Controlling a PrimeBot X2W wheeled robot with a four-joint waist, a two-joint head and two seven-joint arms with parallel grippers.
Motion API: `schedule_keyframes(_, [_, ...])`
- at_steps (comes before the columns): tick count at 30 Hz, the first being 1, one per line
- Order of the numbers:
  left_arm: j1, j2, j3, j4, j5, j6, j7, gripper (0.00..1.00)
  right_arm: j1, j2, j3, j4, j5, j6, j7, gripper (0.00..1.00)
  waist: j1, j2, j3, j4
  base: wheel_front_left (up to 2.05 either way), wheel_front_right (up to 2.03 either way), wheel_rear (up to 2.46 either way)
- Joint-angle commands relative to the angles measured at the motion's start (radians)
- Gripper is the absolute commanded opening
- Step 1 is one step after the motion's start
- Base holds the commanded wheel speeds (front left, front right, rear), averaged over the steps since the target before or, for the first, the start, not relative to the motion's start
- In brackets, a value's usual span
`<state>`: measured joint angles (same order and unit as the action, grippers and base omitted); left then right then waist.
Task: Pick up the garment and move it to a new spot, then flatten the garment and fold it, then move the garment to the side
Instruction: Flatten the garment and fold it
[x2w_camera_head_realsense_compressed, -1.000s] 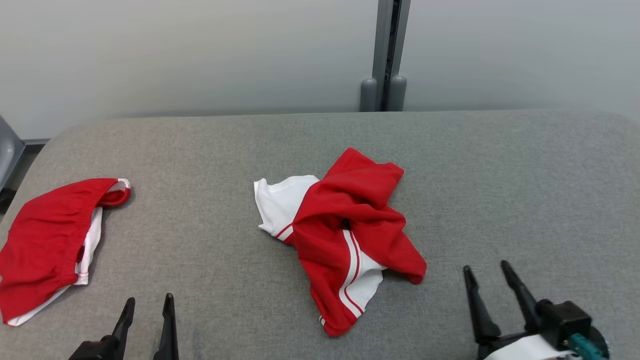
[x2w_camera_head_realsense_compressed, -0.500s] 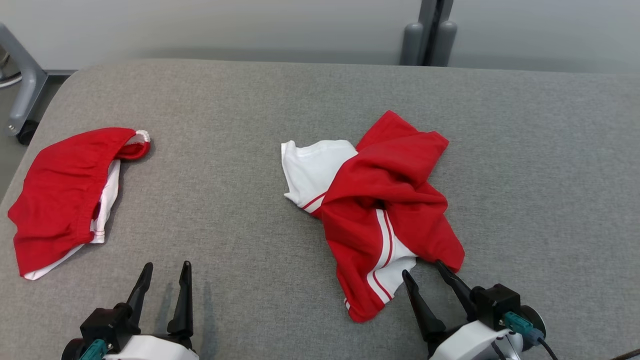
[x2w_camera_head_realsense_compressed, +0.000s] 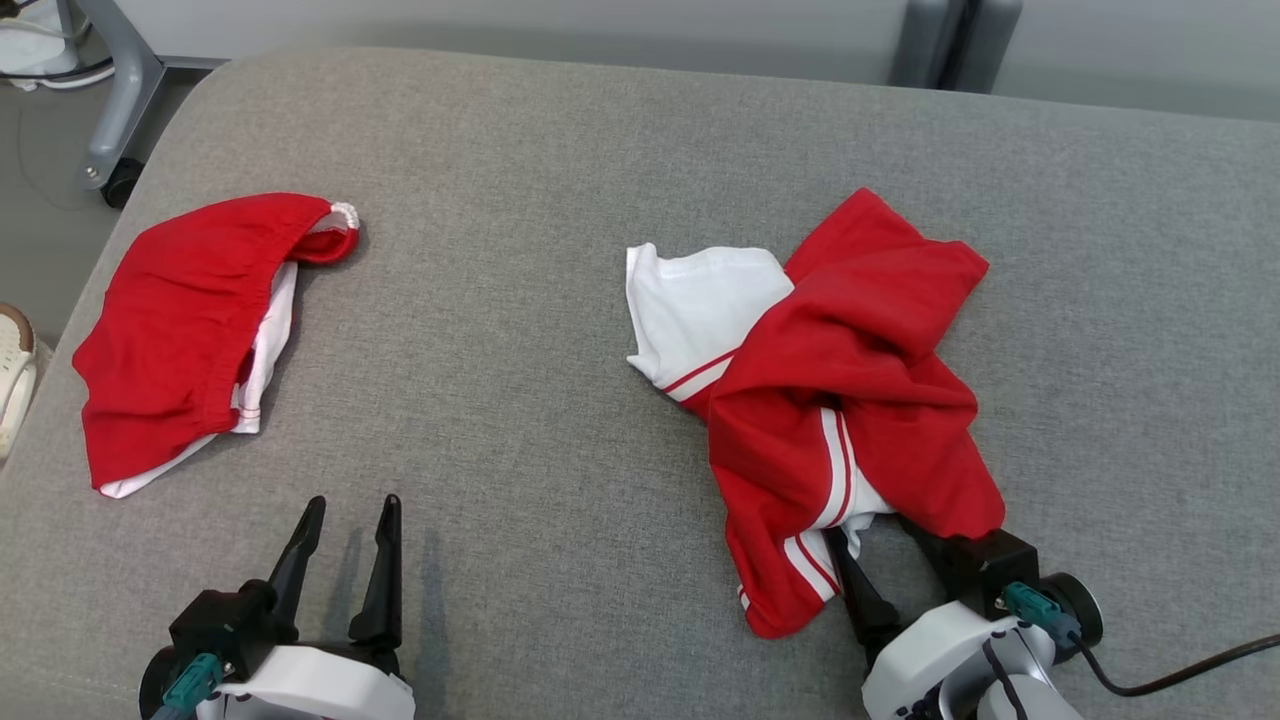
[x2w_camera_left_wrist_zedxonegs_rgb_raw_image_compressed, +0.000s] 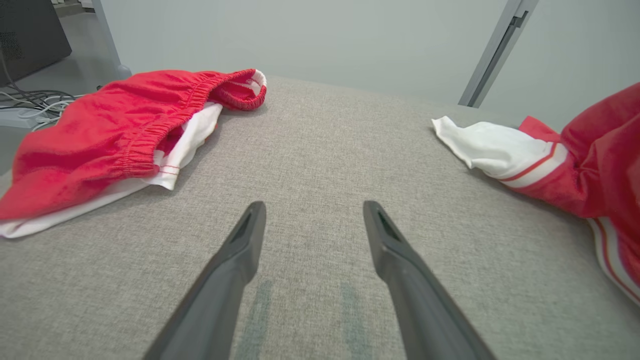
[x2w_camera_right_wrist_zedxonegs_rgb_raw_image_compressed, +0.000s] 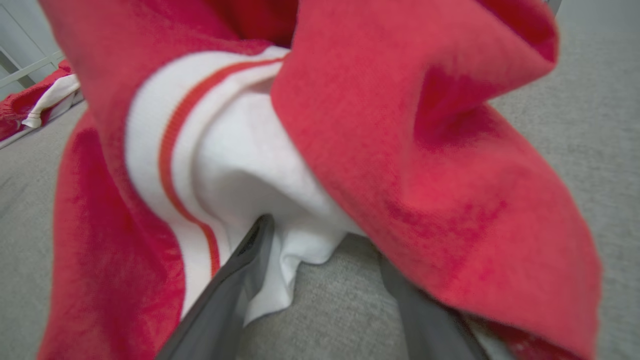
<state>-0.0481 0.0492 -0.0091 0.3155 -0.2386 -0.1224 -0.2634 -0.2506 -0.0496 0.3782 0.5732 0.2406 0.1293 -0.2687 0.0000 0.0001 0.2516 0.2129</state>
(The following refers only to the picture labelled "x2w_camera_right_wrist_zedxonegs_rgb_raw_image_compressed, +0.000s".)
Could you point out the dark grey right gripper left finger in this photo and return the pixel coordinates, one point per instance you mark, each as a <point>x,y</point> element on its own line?
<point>220,310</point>

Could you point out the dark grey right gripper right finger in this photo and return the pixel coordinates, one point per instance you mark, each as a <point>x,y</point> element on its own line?
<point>430,335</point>

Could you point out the red shirt with white sleeves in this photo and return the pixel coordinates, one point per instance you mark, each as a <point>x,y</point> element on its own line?
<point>425,150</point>

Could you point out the red shorts with white stripe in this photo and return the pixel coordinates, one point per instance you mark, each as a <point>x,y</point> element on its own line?
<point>15,107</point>

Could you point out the grey metal frame bar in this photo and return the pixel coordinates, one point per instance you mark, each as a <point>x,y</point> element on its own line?
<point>35,66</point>

